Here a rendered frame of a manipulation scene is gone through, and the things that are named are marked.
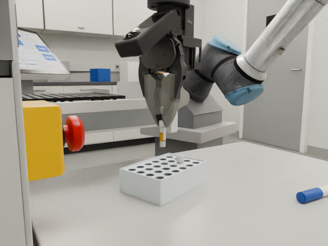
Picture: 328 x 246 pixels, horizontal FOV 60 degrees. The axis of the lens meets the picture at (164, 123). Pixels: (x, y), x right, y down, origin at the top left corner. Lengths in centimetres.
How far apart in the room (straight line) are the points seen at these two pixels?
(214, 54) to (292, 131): 321
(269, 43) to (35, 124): 73
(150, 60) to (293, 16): 49
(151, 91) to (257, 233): 27
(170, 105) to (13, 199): 32
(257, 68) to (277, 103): 332
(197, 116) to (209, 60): 20
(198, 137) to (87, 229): 66
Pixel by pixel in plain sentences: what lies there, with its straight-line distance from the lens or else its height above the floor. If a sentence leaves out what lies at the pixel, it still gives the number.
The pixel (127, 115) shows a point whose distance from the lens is 58.
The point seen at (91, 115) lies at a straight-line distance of 55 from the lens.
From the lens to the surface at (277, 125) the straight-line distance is 426.
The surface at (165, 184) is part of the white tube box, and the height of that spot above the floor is 79.
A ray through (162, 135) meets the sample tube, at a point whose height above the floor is 84.
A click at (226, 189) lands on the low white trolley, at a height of 76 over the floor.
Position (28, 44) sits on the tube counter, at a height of 111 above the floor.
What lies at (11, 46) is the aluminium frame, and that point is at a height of 95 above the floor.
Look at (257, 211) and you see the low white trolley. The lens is 42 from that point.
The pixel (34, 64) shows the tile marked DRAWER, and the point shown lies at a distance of 151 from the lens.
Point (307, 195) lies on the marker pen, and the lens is 46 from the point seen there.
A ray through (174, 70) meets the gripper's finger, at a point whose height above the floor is 95.
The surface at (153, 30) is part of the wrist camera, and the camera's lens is 43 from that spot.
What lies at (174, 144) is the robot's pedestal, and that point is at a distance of 108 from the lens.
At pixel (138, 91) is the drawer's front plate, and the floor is 90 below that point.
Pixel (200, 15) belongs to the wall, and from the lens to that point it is 553.
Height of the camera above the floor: 94
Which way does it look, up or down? 9 degrees down
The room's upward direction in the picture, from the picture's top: straight up
